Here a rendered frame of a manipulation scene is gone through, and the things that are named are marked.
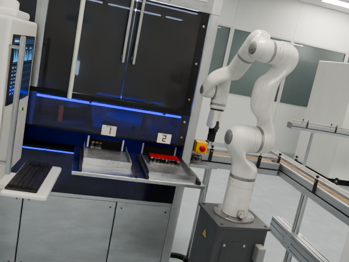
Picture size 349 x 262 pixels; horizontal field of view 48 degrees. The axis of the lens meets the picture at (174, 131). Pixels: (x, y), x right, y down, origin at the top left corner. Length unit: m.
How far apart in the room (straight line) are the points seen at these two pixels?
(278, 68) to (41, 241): 1.73
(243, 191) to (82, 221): 1.14
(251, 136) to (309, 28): 6.40
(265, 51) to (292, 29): 6.19
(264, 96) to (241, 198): 0.46
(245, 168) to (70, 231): 1.26
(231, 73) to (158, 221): 1.13
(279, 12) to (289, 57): 6.01
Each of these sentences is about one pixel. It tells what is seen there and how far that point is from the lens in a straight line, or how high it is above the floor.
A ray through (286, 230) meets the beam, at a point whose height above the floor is 0.54.
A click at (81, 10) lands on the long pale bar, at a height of 1.66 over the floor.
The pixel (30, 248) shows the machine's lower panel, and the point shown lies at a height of 0.23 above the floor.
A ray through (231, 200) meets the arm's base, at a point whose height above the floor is 0.94.
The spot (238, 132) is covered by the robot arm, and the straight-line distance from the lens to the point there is 1.69.
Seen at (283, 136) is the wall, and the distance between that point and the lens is 8.04.
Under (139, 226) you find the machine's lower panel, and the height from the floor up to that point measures 0.43.
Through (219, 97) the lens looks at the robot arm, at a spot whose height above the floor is 1.36.
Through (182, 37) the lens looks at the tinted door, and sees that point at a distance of 2.36.
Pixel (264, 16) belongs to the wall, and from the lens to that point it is 7.59.
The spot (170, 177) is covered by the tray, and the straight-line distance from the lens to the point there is 2.08.
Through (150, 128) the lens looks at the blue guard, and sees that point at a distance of 2.37.
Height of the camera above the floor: 1.52
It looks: 11 degrees down
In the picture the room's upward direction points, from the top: 11 degrees clockwise
